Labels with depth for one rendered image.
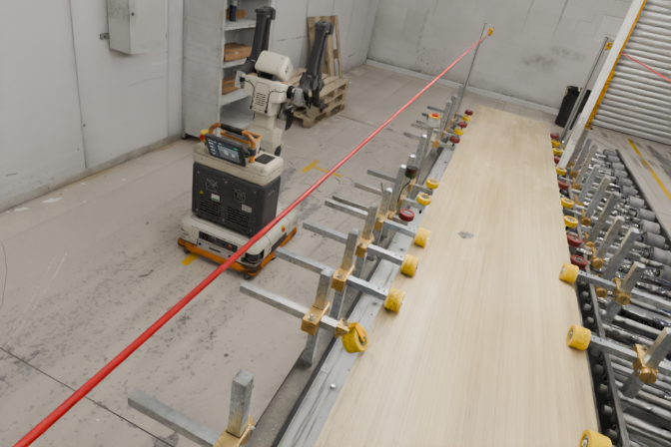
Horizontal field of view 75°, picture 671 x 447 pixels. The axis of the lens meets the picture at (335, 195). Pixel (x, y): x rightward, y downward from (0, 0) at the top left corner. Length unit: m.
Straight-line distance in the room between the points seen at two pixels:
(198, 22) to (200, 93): 0.67
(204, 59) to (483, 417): 3.97
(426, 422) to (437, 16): 9.29
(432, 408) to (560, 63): 9.11
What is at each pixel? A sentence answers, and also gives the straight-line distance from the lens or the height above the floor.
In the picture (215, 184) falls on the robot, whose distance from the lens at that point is 2.96.
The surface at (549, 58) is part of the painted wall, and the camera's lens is 10.10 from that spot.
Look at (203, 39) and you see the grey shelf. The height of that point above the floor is 1.10.
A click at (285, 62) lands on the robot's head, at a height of 1.36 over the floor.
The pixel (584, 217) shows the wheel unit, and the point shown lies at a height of 0.86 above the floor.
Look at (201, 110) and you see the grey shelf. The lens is 4.82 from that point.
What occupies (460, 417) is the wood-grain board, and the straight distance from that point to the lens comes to 1.48.
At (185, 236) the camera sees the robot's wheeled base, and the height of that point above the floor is 0.16.
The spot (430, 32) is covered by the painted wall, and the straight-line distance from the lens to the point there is 10.21.
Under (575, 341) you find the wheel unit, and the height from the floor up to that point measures 0.95.
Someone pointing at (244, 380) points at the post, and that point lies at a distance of 1.06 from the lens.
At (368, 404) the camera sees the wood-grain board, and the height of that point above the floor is 0.90.
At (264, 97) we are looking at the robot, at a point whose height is 1.13.
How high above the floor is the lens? 1.99
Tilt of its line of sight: 28 degrees down
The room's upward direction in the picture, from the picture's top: 12 degrees clockwise
